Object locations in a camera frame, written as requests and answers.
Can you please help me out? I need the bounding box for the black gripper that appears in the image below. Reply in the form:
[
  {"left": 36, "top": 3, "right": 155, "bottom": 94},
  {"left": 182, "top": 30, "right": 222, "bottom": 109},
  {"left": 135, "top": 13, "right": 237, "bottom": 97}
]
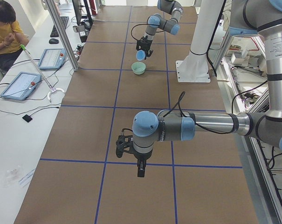
[
  {"left": 136, "top": 39, "right": 153, "bottom": 58},
  {"left": 134, "top": 151, "right": 152, "bottom": 177}
]

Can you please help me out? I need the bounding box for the light blue plastic cup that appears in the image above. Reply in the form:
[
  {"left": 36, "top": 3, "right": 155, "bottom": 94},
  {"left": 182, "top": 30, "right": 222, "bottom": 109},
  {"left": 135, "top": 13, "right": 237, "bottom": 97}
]
[{"left": 136, "top": 50, "right": 146, "bottom": 61}]

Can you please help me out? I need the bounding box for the mint green bowl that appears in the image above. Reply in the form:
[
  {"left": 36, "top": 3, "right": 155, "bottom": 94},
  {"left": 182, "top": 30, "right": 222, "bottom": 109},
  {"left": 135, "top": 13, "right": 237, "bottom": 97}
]
[{"left": 131, "top": 62, "right": 146, "bottom": 75}]

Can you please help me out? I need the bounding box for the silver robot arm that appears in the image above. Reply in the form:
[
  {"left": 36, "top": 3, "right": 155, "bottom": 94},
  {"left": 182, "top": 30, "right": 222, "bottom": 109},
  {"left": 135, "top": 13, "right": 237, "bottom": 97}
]
[
  {"left": 117, "top": 0, "right": 282, "bottom": 178},
  {"left": 136, "top": 0, "right": 183, "bottom": 61}
]

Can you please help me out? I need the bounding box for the brown paper table mat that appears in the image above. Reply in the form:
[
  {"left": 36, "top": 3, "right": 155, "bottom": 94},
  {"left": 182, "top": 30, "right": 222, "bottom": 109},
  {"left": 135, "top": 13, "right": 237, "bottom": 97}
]
[{"left": 15, "top": 6, "right": 258, "bottom": 224}]

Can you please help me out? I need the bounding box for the black keyboard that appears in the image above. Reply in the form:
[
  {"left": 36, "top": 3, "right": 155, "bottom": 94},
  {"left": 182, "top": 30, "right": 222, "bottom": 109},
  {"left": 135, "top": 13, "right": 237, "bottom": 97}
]
[{"left": 49, "top": 16, "right": 69, "bottom": 38}]

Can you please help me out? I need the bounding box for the far teach pendant tablet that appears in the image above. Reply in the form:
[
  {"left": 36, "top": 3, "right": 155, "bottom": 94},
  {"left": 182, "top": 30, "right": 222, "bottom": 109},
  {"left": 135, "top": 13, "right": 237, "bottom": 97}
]
[{"left": 38, "top": 49, "right": 67, "bottom": 70}]

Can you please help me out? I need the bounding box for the teach pendant tablet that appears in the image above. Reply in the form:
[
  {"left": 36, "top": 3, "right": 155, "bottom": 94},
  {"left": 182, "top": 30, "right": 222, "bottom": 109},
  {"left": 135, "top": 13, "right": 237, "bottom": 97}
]
[
  {"left": 0, "top": 72, "right": 41, "bottom": 101},
  {"left": 38, "top": 49, "right": 67, "bottom": 70}
]

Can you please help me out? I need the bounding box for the black computer mouse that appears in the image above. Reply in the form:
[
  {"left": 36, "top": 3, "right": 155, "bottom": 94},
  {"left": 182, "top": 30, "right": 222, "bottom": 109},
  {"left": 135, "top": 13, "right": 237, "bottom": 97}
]
[{"left": 49, "top": 38, "right": 59, "bottom": 44}]

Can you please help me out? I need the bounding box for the small black square pad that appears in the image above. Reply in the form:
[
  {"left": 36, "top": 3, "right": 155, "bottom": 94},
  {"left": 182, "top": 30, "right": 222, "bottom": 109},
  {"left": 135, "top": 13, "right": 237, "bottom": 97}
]
[{"left": 22, "top": 114, "right": 33, "bottom": 123}]

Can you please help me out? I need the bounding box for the near teach pendant tablet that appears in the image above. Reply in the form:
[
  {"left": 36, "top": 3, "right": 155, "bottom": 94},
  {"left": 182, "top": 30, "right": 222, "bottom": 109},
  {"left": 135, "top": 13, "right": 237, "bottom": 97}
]
[{"left": 0, "top": 72, "right": 41, "bottom": 101}]

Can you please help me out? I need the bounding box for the clear plastic bag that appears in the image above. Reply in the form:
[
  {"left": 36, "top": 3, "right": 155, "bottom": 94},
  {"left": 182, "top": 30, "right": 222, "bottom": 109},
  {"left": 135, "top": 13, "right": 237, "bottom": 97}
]
[{"left": 4, "top": 165, "right": 23, "bottom": 187}]

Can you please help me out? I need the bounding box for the person in yellow shirt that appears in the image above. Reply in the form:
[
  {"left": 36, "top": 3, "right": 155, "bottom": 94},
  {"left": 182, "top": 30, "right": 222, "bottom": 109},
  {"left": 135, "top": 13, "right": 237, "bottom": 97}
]
[{"left": 0, "top": 0, "right": 29, "bottom": 73}]

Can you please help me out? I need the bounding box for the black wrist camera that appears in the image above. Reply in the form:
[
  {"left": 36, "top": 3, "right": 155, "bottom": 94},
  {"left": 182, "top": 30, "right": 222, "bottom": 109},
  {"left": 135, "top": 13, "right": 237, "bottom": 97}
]
[{"left": 116, "top": 135, "right": 134, "bottom": 158}]

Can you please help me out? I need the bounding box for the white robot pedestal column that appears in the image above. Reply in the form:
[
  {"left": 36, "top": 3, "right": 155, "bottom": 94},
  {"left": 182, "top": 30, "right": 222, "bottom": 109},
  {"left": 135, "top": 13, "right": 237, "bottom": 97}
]
[{"left": 176, "top": 0, "right": 226, "bottom": 83}]

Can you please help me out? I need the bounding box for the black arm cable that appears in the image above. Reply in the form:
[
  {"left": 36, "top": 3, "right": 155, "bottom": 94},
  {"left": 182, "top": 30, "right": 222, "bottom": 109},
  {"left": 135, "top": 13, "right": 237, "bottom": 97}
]
[{"left": 163, "top": 91, "right": 234, "bottom": 134}]

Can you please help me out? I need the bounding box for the aluminium frame post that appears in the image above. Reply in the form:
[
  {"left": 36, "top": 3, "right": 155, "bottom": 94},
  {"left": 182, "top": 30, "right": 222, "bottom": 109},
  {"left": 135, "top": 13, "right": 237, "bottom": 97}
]
[{"left": 45, "top": 0, "right": 79, "bottom": 71}]

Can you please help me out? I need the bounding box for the green handled reacher grabber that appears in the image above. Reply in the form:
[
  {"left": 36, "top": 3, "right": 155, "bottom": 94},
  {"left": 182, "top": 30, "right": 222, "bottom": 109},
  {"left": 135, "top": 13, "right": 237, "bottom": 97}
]
[{"left": 20, "top": 44, "right": 65, "bottom": 102}]

